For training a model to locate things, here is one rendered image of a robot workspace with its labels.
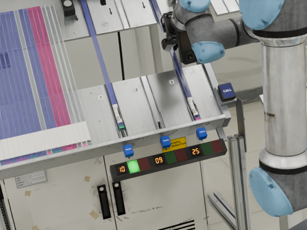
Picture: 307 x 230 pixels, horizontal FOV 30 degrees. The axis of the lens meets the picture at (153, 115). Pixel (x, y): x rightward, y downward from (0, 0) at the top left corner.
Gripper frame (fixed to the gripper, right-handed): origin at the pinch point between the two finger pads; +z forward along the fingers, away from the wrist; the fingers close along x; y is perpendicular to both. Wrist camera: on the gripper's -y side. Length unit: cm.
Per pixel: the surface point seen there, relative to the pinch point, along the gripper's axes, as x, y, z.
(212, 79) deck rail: -8.7, -12.5, -3.4
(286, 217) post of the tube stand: -30, -59, 23
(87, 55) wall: 3, 59, 172
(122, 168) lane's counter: 24.9, -32.4, -6.2
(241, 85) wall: -96, 24, 192
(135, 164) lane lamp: 21.0, -32.3, -6.2
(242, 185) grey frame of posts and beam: -12.5, -45.1, 7.9
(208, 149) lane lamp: -0.5, -33.1, -6.5
